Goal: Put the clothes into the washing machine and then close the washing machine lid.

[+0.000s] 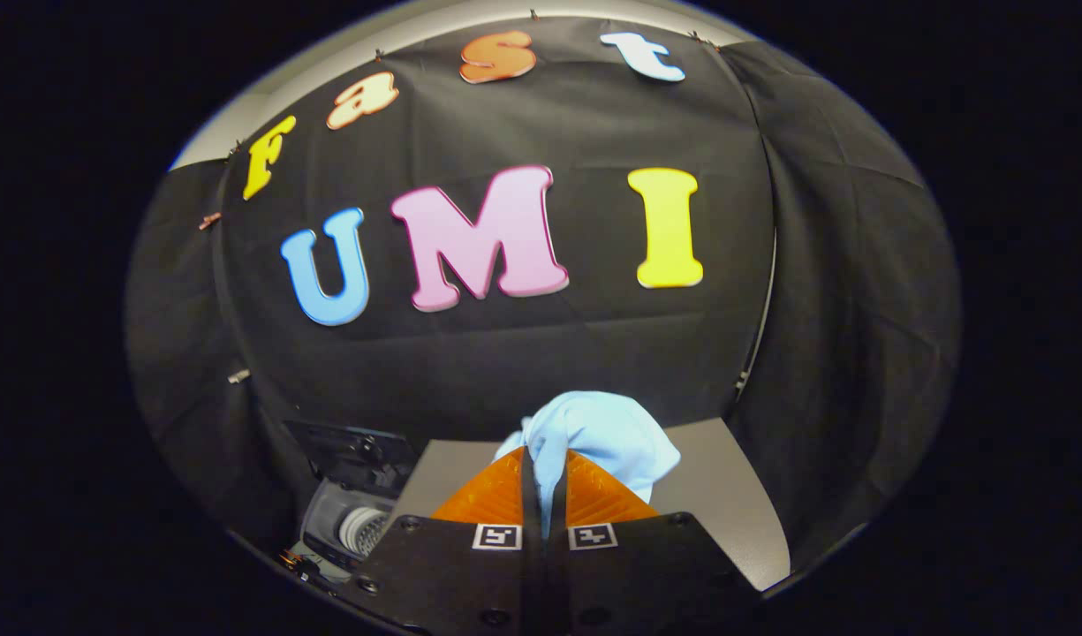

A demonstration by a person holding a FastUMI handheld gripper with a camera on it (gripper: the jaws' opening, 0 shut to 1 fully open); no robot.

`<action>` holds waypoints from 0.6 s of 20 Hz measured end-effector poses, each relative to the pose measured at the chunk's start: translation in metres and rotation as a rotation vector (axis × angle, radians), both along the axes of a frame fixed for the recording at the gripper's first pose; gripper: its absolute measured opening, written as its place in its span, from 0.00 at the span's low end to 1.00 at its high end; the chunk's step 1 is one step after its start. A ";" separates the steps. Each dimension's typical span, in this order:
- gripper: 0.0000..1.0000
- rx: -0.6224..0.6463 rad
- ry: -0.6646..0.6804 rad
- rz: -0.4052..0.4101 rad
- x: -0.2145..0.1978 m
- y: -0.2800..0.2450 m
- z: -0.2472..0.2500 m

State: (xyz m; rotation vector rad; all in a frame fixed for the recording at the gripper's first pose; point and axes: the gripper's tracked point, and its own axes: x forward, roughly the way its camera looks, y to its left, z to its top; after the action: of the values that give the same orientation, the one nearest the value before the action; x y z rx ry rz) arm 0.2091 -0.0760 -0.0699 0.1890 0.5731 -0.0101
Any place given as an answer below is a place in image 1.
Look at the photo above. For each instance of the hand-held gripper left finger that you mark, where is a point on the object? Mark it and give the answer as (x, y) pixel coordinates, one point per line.
(452, 574)

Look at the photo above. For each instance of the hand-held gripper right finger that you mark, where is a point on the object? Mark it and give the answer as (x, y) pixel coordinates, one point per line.
(646, 574)

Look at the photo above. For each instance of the gray washing machine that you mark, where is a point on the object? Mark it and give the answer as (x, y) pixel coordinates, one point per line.
(329, 523)

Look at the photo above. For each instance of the light blue t-shirt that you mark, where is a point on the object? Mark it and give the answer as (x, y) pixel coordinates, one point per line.
(602, 433)

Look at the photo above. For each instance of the small silver clip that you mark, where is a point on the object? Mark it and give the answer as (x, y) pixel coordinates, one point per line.
(238, 376)

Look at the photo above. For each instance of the small red clip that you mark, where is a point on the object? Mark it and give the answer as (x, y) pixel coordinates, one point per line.
(210, 221)

